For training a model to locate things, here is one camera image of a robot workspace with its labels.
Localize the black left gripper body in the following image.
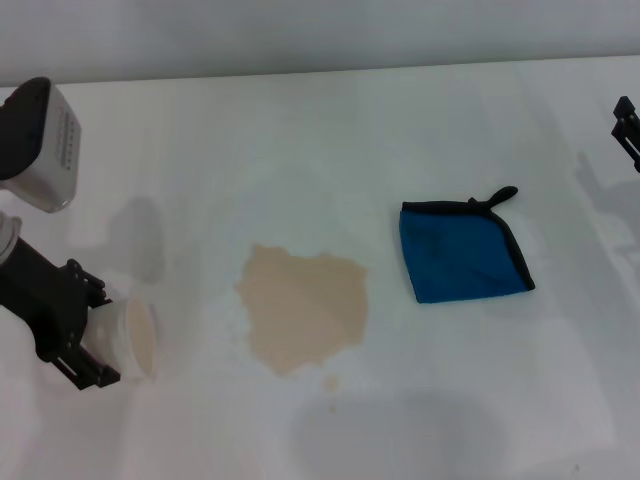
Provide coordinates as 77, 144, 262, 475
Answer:
0, 237, 99, 364

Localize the white paper cup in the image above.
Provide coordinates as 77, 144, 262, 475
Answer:
82, 298, 159, 384

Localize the blue rag with black trim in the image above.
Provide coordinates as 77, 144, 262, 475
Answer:
398, 185, 537, 305

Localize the large brown water stain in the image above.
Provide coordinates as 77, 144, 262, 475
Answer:
233, 243, 370, 379

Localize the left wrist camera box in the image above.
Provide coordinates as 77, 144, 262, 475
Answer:
0, 76, 82, 215

